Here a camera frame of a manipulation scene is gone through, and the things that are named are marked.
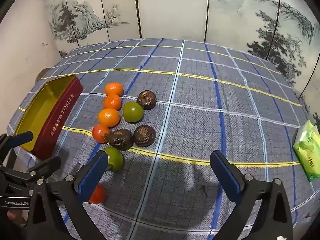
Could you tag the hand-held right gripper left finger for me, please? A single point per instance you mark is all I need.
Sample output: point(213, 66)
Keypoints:
point(91, 177)

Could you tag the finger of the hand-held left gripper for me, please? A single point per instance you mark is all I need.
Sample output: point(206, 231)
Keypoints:
point(23, 138)
point(47, 166)

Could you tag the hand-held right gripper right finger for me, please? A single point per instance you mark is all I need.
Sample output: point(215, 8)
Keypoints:
point(225, 175)

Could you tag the red tomato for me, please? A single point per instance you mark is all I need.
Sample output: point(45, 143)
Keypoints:
point(98, 195)
point(100, 133)

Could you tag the green tomato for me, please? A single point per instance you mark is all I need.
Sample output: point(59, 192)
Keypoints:
point(115, 158)
point(133, 112)

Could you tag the red tin box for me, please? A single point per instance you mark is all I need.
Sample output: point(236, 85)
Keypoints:
point(61, 115)

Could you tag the dark brown wrinkled fruit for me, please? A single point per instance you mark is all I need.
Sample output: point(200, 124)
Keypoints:
point(144, 136)
point(120, 139)
point(146, 100)

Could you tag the orange tangerine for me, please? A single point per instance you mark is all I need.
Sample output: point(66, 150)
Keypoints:
point(112, 102)
point(114, 89)
point(108, 118)

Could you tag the person's left hand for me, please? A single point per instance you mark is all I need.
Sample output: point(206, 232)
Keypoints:
point(16, 218)

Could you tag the blue plaid tablecloth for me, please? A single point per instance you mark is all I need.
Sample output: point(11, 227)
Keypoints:
point(195, 120)

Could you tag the green tissue pack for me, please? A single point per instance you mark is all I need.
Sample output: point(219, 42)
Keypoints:
point(307, 152)

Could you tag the landscape painted folding screen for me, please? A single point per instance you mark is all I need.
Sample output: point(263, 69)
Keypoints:
point(175, 10)

